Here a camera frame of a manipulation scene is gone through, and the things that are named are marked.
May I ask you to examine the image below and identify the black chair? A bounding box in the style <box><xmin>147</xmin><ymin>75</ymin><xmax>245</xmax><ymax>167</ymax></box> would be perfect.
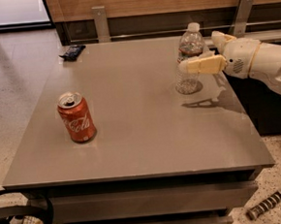
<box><xmin>0</xmin><ymin>186</ymin><xmax>56</xmax><ymax>224</ymax></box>

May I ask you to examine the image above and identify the metal bracket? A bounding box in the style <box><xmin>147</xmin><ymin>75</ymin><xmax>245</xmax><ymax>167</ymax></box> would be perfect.
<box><xmin>229</xmin><ymin>0</ymin><xmax>254</xmax><ymax>37</ymax></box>
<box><xmin>92</xmin><ymin>6</ymin><xmax>111</xmax><ymax>43</ymax></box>

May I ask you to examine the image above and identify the clear plastic water bottle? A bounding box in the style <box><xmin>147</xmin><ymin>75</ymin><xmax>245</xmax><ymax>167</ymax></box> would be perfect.
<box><xmin>175</xmin><ymin>22</ymin><xmax>205</xmax><ymax>95</ymax></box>

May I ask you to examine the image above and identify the left metal bracket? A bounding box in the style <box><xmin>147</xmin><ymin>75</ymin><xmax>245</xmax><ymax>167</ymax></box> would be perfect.
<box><xmin>92</xmin><ymin>6</ymin><xmax>111</xmax><ymax>43</ymax></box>

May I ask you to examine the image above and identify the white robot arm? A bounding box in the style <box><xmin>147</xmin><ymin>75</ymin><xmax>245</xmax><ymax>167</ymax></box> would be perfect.
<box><xmin>177</xmin><ymin>31</ymin><xmax>281</xmax><ymax>95</ymax></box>

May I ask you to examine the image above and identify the white striped power strip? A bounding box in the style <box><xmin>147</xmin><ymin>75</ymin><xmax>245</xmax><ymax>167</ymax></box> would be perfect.
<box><xmin>246</xmin><ymin>188</ymin><xmax>281</xmax><ymax>221</ymax></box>

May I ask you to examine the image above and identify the red coca-cola can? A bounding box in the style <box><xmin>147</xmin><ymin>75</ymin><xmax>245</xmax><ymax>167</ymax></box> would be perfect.
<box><xmin>57</xmin><ymin>91</ymin><xmax>97</xmax><ymax>144</ymax></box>

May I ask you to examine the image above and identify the grey table drawer unit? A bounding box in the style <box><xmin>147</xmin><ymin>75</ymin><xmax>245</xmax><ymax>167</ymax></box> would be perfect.
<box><xmin>23</xmin><ymin>169</ymin><xmax>268</xmax><ymax>224</ymax></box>

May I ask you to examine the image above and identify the dark blue rxbar wrapper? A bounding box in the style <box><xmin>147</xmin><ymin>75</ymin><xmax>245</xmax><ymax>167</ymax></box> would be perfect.
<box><xmin>60</xmin><ymin>45</ymin><xmax>86</xmax><ymax>61</ymax></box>

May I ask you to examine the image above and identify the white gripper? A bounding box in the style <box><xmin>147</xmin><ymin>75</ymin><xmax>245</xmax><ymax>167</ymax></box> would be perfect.
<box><xmin>177</xmin><ymin>31</ymin><xmax>261</xmax><ymax>79</ymax></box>

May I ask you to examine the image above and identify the right metal bracket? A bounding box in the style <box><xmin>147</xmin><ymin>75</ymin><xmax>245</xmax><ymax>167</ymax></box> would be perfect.
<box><xmin>229</xmin><ymin>0</ymin><xmax>254</xmax><ymax>37</ymax></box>

